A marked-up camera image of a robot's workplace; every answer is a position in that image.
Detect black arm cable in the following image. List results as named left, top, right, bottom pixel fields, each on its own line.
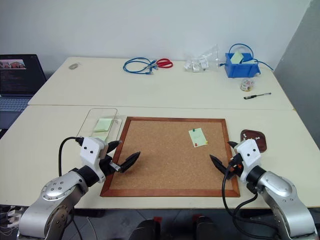
left=58, top=136, right=84, bottom=177
left=221, top=162, right=277, bottom=237

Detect black pen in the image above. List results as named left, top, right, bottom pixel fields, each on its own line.
left=243, top=92, right=272, bottom=101

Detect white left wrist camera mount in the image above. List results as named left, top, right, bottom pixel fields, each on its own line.
left=79, top=136, right=109, bottom=181

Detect brown object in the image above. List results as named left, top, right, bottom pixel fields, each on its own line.
left=240, top=129, right=268, bottom=154

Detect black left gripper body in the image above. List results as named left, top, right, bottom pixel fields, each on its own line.
left=98, top=142, right=121, bottom=177

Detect green sticky note pad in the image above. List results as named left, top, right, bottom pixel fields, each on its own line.
left=93, top=118, right=114, bottom=133

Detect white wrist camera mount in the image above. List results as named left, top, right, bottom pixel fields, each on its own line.
left=234, top=139, right=262, bottom=183
left=79, top=136, right=109, bottom=181

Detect light green paper note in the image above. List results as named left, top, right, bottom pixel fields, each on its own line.
left=188, top=127, right=209, bottom=149

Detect red handled scissors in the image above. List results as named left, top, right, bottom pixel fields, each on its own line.
left=154, top=58, right=174, bottom=69

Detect long blue network cable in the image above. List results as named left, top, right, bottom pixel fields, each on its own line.
left=219, top=43, right=276, bottom=73

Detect clear plastic tray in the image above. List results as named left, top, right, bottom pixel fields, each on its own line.
left=76, top=107, right=126, bottom=144

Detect dark laptop computer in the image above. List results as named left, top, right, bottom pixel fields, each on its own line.
left=0, top=53, right=48, bottom=131

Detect blue coiled network cable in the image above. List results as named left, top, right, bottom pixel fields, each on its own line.
left=122, top=57, right=159, bottom=76

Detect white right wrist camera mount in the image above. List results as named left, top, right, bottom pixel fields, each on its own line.
left=234, top=139, right=262, bottom=183

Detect blue plastic bin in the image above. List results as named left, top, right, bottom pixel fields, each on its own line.
left=224, top=51, right=262, bottom=79

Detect clear plastic round container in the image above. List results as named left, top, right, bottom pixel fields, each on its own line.
left=239, top=77, right=256, bottom=92

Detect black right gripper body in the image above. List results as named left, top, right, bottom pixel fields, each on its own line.
left=225, top=153, right=244, bottom=180

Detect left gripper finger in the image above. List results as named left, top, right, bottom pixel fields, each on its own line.
left=119, top=151, right=142, bottom=174
left=106, top=140, right=123, bottom=155

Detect dark rounded shape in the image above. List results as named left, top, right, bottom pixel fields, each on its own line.
left=191, top=214, right=219, bottom=240
left=128, top=216, right=163, bottom=240

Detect clear bag of white parts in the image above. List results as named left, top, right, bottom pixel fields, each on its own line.
left=183, top=44, right=222, bottom=74

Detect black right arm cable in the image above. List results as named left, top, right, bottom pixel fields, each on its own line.
left=221, top=162, right=277, bottom=237

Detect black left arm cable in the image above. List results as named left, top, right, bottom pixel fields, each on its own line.
left=58, top=136, right=84, bottom=177

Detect wood framed cork board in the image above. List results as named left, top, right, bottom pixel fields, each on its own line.
left=99, top=116, right=241, bottom=198

